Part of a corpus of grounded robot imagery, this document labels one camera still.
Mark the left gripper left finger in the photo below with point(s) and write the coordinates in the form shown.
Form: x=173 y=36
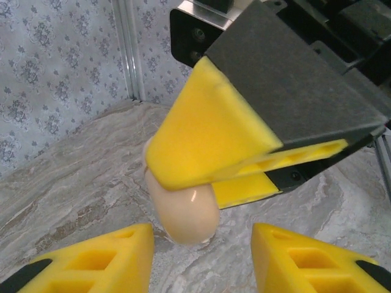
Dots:
x=91 y=265

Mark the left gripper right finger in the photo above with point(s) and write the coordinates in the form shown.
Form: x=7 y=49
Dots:
x=311 y=265

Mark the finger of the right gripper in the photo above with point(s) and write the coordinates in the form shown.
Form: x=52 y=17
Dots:
x=244 y=192
x=244 y=107

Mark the aluminium table side rail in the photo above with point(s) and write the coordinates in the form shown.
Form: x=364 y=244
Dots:
x=384 y=171

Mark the aluminium frame post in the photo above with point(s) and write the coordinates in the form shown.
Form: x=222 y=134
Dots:
x=128 y=45

